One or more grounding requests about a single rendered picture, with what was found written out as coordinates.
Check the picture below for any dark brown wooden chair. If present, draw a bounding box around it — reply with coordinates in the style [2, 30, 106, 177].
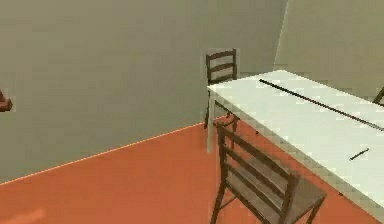
[209, 121, 328, 224]
[372, 86, 384, 108]
[203, 48, 241, 150]

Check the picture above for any white table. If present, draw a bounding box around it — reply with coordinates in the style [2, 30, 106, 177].
[205, 69, 384, 215]

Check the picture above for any long black rod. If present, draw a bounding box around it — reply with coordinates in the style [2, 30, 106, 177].
[258, 78, 384, 132]

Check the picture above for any small black pen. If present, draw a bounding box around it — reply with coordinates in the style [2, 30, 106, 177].
[349, 147, 370, 162]

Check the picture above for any reddish brown object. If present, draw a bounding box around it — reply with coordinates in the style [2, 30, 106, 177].
[0, 89, 14, 113]

